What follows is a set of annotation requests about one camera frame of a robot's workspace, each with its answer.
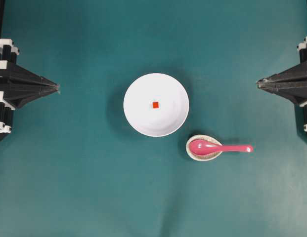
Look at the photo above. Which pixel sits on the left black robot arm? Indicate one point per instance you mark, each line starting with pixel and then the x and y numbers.
pixel 18 86

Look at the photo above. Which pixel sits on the pink plastic soup spoon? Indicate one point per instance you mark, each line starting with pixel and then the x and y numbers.
pixel 203 147

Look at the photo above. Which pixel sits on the small speckled ceramic dish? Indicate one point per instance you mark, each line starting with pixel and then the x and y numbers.
pixel 208 157

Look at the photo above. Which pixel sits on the large white bowl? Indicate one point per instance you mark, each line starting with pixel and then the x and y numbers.
pixel 173 105

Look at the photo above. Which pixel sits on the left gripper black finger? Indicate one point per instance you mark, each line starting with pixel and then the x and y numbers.
pixel 18 96
pixel 16 73

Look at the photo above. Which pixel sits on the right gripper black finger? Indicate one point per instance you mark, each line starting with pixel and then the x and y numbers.
pixel 297 95
pixel 293 74

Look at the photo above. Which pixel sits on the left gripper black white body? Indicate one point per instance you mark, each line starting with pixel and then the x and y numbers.
pixel 9 85

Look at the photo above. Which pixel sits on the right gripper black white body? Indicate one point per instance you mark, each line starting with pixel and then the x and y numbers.
pixel 302 49

